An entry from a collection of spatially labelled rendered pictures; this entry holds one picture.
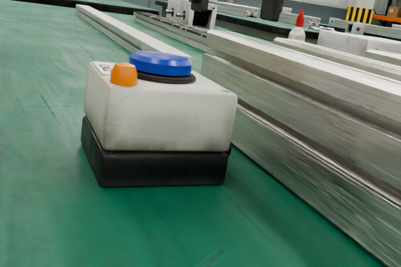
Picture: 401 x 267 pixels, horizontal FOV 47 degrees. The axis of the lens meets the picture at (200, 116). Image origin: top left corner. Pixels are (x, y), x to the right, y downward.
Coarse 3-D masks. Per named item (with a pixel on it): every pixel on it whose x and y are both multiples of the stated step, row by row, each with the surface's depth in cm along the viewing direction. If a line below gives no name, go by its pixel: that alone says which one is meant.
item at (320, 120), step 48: (240, 48) 37; (288, 48) 43; (240, 96) 36; (288, 96) 30; (336, 96) 26; (384, 96) 23; (240, 144) 36; (288, 144) 30; (336, 144) 26; (384, 144) 23; (336, 192) 26; (384, 192) 24; (384, 240) 22
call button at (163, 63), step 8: (136, 56) 28; (144, 56) 28; (152, 56) 28; (160, 56) 29; (168, 56) 29; (176, 56) 30; (136, 64) 28; (144, 64) 28; (152, 64) 28; (160, 64) 28; (168, 64) 28; (176, 64) 28; (184, 64) 29; (152, 72) 28; (160, 72) 28; (168, 72) 28; (176, 72) 28; (184, 72) 29
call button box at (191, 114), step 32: (96, 64) 30; (96, 96) 28; (128, 96) 25; (160, 96) 26; (192, 96) 27; (224, 96) 28; (96, 128) 28; (128, 128) 26; (160, 128) 27; (192, 128) 27; (224, 128) 28; (96, 160) 27; (128, 160) 26; (160, 160) 27; (192, 160) 28; (224, 160) 29
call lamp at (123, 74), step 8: (120, 64) 25; (128, 64) 26; (112, 72) 25; (120, 72) 25; (128, 72) 25; (136, 72) 26; (112, 80) 25; (120, 80) 25; (128, 80) 25; (136, 80) 26
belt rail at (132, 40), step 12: (84, 12) 131; (96, 12) 125; (96, 24) 113; (108, 24) 100; (120, 24) 98; (108, 36) 100; (120, 36) 92; (132, 36) 80; (144, 36) 82; (132, 48) 80; (144, 48) 73; (156, 48) 68; (168, 48) 70; (192, 60) 65
